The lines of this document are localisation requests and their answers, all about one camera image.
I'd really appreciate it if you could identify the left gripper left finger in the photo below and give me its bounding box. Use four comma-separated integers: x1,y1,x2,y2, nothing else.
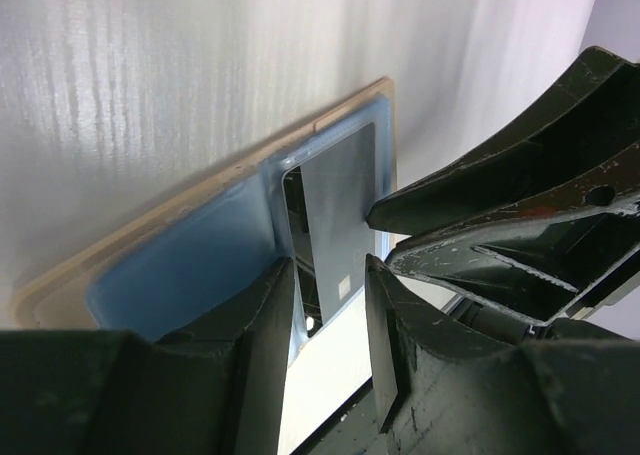
1,258,295,454

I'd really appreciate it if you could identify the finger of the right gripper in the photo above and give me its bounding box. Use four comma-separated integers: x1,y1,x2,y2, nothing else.
387,142,639,325
367,46,639,235

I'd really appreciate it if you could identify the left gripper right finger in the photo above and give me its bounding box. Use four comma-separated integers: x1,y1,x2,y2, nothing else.
365,256,639,454

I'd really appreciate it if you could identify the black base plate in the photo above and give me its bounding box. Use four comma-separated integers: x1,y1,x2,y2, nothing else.
292,378,387,455

